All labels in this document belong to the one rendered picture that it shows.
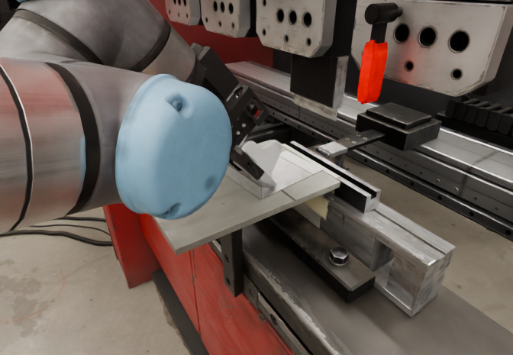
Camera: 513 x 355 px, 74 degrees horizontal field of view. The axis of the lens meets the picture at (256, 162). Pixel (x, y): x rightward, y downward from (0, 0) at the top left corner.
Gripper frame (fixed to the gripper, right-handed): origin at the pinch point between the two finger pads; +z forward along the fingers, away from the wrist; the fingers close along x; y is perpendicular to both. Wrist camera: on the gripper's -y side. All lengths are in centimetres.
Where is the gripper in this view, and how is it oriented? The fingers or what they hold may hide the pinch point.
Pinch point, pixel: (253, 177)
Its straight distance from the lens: 50.8
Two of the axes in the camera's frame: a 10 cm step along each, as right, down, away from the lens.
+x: -6.3, -3.7, 6.8
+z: 5.0, 4.8, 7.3
